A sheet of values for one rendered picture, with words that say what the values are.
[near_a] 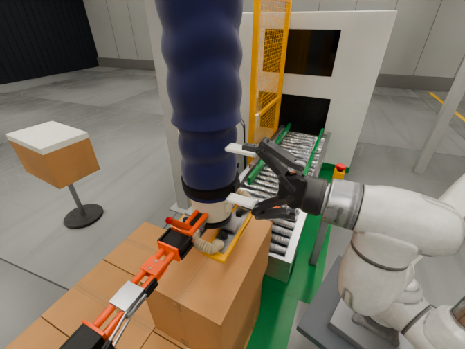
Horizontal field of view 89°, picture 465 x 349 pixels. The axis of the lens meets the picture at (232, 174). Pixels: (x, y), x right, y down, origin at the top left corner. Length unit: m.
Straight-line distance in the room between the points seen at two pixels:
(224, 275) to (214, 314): 0.17
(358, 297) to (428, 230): 0.19
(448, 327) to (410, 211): 0.71
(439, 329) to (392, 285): 0.61
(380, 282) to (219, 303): 0.67
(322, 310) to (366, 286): 0.80
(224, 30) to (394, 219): 0.56
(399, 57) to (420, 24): 0.94
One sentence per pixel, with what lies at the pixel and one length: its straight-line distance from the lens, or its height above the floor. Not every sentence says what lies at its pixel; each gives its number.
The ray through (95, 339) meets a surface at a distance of 0.74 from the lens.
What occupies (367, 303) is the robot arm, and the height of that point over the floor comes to 1.42.
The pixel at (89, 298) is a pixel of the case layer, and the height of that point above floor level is 0.54.
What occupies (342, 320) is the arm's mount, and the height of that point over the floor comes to 0.79.
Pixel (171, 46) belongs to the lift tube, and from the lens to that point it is 0.71.
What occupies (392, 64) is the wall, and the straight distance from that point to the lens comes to 10.09.
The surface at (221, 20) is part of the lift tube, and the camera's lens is 0.69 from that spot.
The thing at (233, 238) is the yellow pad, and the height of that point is 1.13.
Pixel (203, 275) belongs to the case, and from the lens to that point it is 1.13.
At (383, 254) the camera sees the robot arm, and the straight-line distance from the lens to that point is 0.50.
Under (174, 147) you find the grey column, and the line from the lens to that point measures 2.46.
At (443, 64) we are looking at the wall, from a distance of 10.43.
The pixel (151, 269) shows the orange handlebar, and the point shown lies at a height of 1.25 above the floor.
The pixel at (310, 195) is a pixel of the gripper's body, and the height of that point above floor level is 1.60.
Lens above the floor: 1.88
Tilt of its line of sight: 33 degrees down
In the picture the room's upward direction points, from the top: straight up
